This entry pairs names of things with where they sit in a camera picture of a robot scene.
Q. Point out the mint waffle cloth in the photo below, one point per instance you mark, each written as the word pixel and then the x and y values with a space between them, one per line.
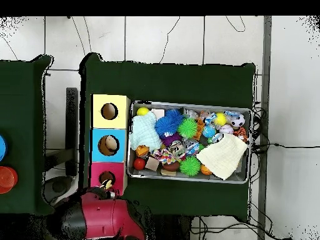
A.
pixel 145 131

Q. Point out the red plastic cup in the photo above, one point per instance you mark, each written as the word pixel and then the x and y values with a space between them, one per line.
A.
pixel 7 180

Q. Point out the large blue spiky ball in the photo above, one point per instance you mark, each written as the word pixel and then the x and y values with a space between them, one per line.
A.
pixel 166 126

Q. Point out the blue plastic cup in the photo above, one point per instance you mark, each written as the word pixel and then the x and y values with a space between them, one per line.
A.
pixel 2 147

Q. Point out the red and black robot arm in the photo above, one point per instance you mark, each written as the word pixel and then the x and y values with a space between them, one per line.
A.
pixel 105 220

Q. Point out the black upright panel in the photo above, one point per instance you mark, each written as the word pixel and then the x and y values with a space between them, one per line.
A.
pixel 72 125

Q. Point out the green spiky ball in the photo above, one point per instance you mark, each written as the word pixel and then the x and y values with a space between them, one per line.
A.
pixel 188 127
pixel 190 165

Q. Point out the dark grey rounded base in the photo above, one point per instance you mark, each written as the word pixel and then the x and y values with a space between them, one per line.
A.
pixel 57 186

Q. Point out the white baseball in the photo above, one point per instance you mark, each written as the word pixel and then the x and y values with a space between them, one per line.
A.
pixel 226 129

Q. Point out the small blue spiky ball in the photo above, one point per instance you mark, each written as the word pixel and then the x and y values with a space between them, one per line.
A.
pixel 175 115

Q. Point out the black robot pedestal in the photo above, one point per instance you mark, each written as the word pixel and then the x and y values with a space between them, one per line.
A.
pixel 172 230

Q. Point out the wooden box with three holes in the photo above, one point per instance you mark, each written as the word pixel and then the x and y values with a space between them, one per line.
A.
pixel 122 120

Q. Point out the cream waffle cloth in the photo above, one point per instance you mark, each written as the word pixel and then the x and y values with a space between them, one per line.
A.
pixel 222 156

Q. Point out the yellow plush toy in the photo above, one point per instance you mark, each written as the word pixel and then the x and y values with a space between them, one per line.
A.
pixel 107 184

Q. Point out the black and white soccer ball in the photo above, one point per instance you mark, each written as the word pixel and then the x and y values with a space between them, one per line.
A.
pixel 238 120

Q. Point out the dark green table cloth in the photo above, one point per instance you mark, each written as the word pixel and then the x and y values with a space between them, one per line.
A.
pixel 22 137
pixel 170 82

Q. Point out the yellow plastic ball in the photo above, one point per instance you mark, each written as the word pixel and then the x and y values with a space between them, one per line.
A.
pixel 143 110
pixel 221 118

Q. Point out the red ball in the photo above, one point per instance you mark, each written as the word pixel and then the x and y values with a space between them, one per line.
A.
pixel 139 163

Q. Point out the silver mesh bin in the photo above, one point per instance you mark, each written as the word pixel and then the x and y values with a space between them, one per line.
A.
pixel 136 172

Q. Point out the grey metal rail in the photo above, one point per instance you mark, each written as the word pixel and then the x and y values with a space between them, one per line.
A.
pixel 267 75

